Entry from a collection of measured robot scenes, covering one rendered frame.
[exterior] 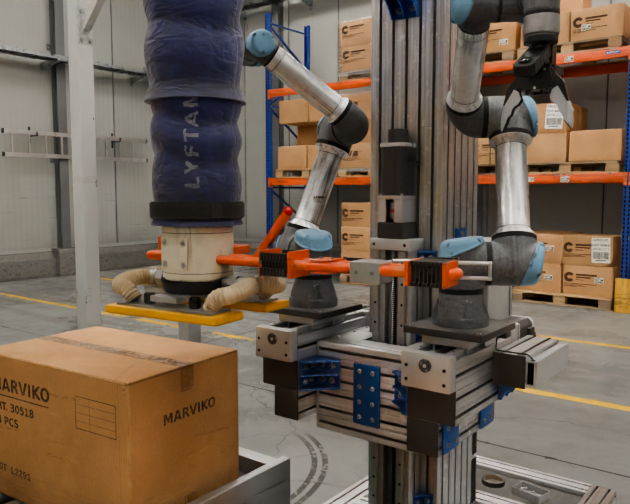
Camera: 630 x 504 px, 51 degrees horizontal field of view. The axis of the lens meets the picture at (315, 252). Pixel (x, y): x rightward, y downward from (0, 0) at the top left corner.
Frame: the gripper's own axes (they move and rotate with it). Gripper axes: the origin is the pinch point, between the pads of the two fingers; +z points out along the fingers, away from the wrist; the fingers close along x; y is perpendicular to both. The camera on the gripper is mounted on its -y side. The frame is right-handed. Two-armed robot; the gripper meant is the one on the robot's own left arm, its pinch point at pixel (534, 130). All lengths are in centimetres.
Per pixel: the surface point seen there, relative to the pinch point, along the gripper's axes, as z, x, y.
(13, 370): 61, 119, -54
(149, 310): 40, 71, -48
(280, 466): 92, 70, -2
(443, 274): 28.6, 6.0, -30.0
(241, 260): 29, 54, -34
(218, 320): 41, 51, -45
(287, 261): 28, 41, -34
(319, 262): 28, 34, -32
